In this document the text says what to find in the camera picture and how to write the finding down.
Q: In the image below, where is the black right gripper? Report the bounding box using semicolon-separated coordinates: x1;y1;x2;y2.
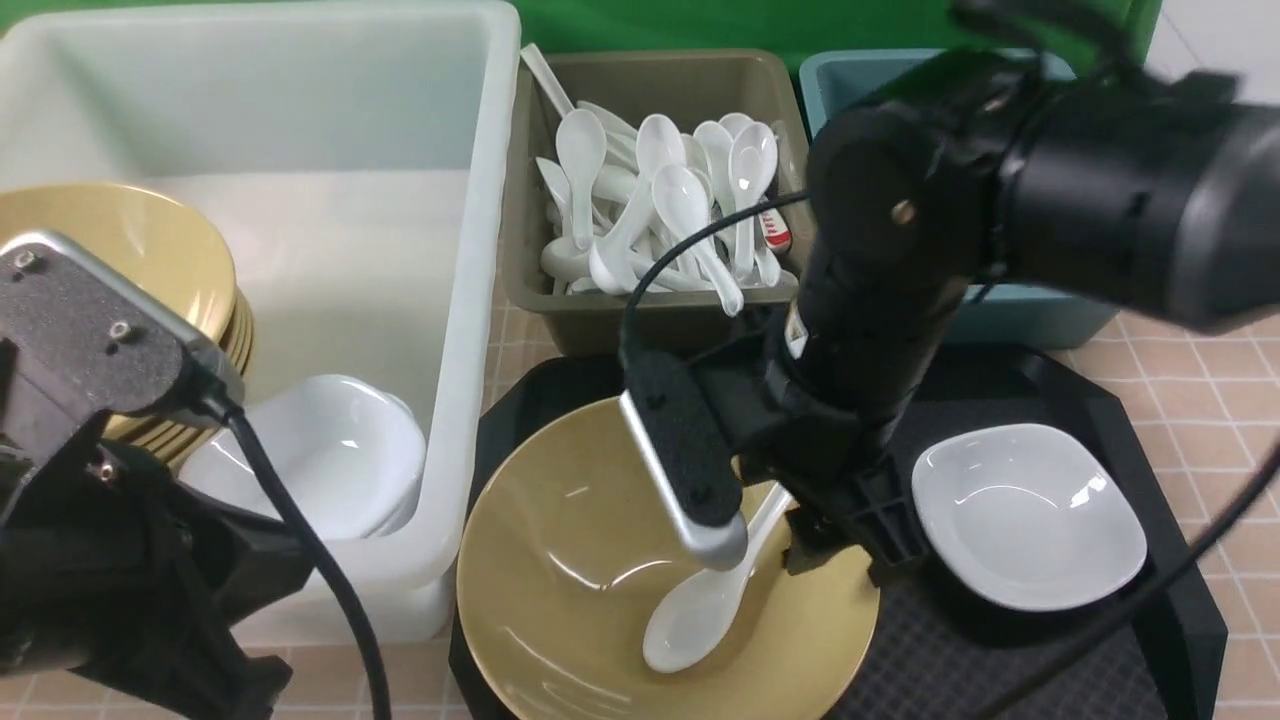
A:
691;310;931;587

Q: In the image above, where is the black plastic serving tray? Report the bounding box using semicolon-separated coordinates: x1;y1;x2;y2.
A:
448;345;1228;720

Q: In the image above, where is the black camera cable left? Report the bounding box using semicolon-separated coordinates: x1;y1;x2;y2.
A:
200;395;393;720

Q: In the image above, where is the green cloth backdrop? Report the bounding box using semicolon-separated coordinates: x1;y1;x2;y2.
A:
0;0;1164;76

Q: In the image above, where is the stack of white side dishes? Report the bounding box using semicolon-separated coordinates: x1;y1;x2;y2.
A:
178;374;428;541

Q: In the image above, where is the large white plastic tub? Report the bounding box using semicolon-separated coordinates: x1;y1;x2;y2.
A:
3;1;521;644

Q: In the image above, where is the olive plastic spoon bin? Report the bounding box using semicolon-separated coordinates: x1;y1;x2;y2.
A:
500;50;817;357

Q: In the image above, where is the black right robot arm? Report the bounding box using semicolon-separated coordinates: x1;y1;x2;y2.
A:
652;1;1277;578

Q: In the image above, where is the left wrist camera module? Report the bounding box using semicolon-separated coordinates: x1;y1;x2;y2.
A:
3;231;246;427

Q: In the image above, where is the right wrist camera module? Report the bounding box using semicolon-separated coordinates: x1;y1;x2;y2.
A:
620;345;748;571

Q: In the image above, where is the pile of white soup spoons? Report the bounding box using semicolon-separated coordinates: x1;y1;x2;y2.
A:
517;45;812;316

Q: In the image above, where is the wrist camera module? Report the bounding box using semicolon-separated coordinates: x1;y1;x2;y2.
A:
3;231;246;427
620;345;748;571

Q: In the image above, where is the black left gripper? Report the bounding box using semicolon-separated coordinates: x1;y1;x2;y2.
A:
3;409;314;719

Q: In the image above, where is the beige checkered table mat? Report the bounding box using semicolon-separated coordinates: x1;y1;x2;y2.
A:
0;300;1280;720

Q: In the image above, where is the white square side dish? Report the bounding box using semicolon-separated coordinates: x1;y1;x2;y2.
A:
911;423;1148;612

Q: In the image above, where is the black camera cable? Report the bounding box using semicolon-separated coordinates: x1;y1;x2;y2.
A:
200;395;393;720
618;190;813;361

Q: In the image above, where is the black camera cable right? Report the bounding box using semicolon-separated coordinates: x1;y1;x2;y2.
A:
618;190;813;361

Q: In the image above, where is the tan noodle bowl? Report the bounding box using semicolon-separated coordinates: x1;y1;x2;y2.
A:
457;397;881;719

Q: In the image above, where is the teal plastic chopstick bin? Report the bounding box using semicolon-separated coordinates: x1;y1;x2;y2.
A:
797;47;1117;350

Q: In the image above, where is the white ceramic soup spoon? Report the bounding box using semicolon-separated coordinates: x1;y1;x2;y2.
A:
643;483;792;674

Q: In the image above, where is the stack of tan bowls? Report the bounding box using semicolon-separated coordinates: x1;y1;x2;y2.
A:
0;183;255;477

